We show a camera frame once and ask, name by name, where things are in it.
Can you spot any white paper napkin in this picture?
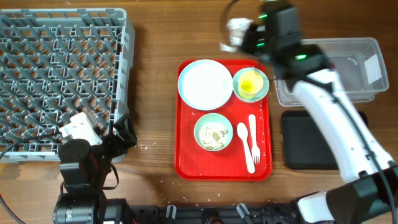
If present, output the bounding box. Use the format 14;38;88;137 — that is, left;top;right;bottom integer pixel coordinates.
219;17;253;52

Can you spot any small green saucer plate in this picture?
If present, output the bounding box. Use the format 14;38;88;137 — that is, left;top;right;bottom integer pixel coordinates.
233;67;270;103

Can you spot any large light blue plate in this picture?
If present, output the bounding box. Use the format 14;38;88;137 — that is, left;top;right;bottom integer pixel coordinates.
177;59;233;111

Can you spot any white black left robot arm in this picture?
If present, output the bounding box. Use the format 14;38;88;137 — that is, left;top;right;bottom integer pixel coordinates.
53;112;139;223

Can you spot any yellow plastic cup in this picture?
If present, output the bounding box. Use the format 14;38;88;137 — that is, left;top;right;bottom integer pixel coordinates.
238;70;264;100

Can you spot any green bowl with rice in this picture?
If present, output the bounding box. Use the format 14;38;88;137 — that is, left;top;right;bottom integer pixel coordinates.
193;113;234;152

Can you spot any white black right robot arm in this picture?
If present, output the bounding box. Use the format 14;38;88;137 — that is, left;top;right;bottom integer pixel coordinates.
229;20;397;223

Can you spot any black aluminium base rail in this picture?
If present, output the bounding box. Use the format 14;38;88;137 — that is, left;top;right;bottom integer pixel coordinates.
131;203;297;224

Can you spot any white plastic fork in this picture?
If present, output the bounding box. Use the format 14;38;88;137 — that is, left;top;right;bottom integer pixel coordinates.
248;114;261;164

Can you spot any grey plastic dishwasher rack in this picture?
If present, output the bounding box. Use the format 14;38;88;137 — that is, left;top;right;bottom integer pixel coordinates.
1;8;135;163

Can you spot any red plastic serving tray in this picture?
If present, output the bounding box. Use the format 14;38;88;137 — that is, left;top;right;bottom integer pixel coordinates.
174;58;274;182

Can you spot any clear plastic waste bin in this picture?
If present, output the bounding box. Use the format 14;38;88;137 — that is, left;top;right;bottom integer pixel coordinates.
272;37;389;108

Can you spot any white plastic spoon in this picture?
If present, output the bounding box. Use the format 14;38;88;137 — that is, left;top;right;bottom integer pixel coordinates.
237;123;256;174

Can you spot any black rectangular tray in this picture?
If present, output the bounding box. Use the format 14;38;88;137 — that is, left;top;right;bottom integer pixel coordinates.
280;110;369;170

